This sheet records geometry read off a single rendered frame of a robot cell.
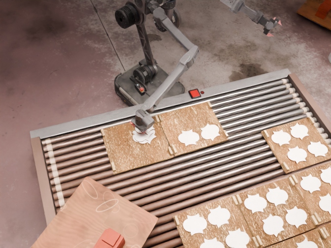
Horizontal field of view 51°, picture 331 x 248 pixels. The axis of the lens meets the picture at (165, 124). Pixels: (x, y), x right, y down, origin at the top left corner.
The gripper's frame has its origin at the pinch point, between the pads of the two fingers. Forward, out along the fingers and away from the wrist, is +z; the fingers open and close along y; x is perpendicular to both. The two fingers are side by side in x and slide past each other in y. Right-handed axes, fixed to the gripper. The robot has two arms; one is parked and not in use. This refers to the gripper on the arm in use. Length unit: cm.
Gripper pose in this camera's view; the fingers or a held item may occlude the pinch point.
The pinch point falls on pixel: (139, 129)
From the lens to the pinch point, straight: 229.5
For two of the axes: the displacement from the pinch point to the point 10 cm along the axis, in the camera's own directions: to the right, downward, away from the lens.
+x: -6.4, 6.2, -4.5
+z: -0.8, 5.3, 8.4
